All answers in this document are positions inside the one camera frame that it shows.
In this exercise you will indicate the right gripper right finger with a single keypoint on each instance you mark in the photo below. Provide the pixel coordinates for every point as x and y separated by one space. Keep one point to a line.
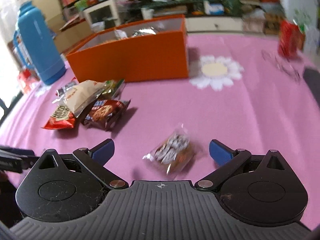
228 161

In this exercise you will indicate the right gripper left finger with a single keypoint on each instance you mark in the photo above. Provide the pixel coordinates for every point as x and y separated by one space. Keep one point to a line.
93 160

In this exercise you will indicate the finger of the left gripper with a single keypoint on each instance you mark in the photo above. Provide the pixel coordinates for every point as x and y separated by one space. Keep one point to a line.
16 159

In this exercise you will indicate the dark red cookie pack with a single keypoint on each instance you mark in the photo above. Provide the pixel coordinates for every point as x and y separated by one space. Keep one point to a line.
105 113

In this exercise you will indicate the red Chinese snack bag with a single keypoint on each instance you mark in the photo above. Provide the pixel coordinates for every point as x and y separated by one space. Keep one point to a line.
62 118

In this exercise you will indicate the brown cookie pack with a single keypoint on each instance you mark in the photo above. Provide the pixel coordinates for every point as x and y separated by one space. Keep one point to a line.
174 153

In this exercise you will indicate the beige clear snack bag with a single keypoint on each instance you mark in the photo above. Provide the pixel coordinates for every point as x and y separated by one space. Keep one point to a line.
78 97

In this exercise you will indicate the green snack pack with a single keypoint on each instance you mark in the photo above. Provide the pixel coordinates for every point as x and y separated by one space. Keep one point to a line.
113 89

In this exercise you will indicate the clear dark snack pack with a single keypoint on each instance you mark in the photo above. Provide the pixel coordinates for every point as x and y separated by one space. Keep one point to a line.
66 87

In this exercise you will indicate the silver chips bag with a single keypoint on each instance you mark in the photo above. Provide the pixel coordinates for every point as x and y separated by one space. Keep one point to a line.
145 31

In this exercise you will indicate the pink tablecloth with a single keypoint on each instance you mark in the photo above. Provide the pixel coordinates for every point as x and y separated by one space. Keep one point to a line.
263 110

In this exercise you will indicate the white daisy coaster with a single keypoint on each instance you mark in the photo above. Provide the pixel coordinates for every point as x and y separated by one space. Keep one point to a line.
215 72

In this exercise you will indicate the clear eyeglasses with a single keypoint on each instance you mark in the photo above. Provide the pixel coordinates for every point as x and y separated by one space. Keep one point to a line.
281 64

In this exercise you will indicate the blue thermos flask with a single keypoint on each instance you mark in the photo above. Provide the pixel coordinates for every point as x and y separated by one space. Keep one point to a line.
35 46

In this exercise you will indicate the dark grey glasses case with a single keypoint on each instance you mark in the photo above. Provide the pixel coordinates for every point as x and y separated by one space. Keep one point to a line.
312 78

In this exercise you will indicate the orange storage box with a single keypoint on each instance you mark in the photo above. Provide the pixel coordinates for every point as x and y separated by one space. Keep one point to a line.
113 54

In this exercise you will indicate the cardboard box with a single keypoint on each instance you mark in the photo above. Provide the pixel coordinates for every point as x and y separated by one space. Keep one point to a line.
70 37

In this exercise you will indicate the red soda can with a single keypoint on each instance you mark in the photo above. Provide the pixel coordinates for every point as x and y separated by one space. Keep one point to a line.
290 39

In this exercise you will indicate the white tv cabinet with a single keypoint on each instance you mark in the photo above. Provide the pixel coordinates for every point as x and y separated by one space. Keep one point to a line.
196 20

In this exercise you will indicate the white glass door cabinet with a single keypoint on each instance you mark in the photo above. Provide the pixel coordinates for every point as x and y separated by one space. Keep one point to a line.
103 15

